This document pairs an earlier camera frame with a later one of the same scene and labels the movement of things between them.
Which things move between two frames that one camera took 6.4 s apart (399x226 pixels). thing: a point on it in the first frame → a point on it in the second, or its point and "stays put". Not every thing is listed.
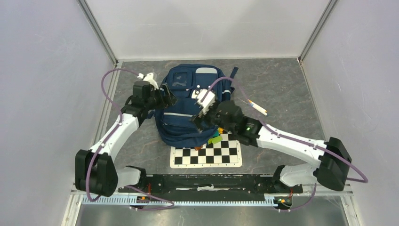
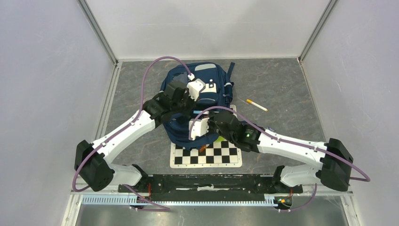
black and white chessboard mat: (226, 153) stays put
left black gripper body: (165, 100) → (186, 106)
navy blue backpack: (176, 124) stays put
